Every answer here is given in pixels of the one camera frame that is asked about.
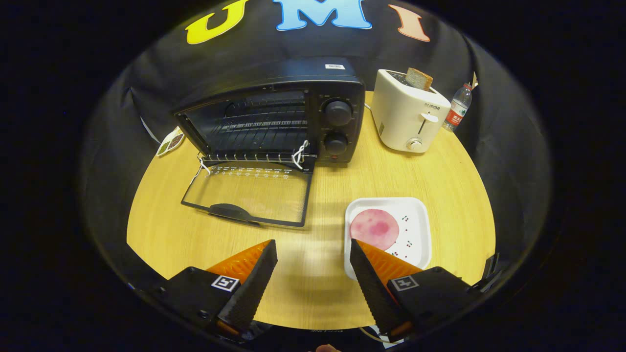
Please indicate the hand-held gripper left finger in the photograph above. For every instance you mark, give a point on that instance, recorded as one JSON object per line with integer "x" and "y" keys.
{"x": 249, "y": 293}

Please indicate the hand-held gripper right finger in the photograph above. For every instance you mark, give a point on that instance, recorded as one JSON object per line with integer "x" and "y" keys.
{"x": 371, "y": 293}

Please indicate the pink ham slice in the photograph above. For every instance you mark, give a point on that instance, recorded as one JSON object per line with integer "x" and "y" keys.
{"x": 374, "y": 227}

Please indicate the white square plate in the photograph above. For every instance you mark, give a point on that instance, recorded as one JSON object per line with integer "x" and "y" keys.
{"x": 415, "y": 220}

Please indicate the black toaster oven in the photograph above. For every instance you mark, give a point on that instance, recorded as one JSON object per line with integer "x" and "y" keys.
{"x": 274, "y": 73}

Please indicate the white bread toaster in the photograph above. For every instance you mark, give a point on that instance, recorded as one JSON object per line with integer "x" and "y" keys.
{"x": 401, "y": 117}

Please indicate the black device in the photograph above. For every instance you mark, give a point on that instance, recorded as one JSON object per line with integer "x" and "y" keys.
{"x": 490, "y": 266}

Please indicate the white divided dish of beans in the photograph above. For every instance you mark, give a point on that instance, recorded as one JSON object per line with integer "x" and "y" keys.
{"x": 168, "y": 144}

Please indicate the clear water bottle red label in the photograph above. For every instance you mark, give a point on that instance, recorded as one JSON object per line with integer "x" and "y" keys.
{"x": 457, "y": 110}

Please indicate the brown bread slice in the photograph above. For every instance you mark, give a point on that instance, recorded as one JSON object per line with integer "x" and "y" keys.
{"x": 419, "y": 79}

